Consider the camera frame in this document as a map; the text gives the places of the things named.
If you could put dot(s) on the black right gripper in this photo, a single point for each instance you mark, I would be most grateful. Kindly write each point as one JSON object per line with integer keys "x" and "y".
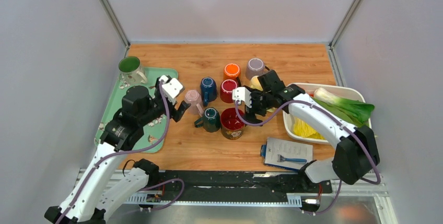
{"x": 250, "y": 116}

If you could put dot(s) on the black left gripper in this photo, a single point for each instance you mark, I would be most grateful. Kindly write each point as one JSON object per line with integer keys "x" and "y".
{"x": 177, "y": 114}

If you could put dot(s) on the black skull mug red inside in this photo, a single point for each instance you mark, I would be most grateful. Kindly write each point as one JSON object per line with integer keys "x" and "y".
{"x": 231, "y": 125}

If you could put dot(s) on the dark green octagonal mug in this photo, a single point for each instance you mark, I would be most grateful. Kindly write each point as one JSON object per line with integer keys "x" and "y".
{"x": 210, "y": 120}

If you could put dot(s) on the cream floral mug green inside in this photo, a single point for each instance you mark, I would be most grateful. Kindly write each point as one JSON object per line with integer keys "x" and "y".
{"x": 132, "y": 72}

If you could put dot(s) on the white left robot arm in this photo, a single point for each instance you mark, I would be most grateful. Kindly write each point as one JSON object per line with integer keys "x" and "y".
{"x": 89, "y": 201}

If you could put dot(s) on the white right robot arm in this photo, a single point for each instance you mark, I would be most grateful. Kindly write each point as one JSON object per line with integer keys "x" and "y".
{"x": 356, "y": 151}

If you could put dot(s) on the pink octagonal mug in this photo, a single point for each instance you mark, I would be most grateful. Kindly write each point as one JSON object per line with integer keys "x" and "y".
{"x": 193, "y": 98}

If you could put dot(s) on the yellow mug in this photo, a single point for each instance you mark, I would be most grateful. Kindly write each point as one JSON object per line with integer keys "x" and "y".
{"x": 255, "y": 84}

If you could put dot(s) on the dark blue octagonal mug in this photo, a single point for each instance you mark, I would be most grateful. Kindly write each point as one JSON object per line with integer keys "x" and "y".
{"x": 208, "y": 90}

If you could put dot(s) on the green floral serving tray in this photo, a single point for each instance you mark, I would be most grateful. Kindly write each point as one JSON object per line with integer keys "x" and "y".
{"x": 154, "y": 129}

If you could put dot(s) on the blue razor package card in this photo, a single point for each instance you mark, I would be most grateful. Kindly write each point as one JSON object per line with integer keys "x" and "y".
{"x": 286, "y": 154}

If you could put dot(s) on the white vegetable basin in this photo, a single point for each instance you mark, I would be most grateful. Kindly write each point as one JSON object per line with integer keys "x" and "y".
{"x": 290, "y": 120}

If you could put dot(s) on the green bok choy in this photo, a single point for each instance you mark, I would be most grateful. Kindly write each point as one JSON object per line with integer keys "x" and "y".
{"x": 352, "y": 111}

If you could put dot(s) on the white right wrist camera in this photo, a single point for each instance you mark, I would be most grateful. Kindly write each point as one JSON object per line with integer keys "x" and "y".
{"x": 242, "y": 94}

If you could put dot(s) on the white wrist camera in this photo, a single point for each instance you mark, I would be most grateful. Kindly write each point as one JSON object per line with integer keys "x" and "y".
{"x": 171, "y": 88}
{"x": 242, "y": 94}

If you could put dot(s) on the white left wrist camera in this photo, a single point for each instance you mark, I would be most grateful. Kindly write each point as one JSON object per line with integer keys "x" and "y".
{"x": 171, "y": 88}

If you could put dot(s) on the red mug black handle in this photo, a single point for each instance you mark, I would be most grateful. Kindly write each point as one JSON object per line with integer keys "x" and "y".
{"x": 226, "y": 89}

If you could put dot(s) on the orange mug black handle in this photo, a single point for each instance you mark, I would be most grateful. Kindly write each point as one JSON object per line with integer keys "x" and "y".
{"x": 231, "y": 71}

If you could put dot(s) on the mauve mug black handle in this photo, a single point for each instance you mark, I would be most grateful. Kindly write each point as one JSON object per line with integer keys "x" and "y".
{"x": 255, "y": 67}

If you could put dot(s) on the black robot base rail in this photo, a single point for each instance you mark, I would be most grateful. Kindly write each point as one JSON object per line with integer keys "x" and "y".
{"x": 236, "y": 187}

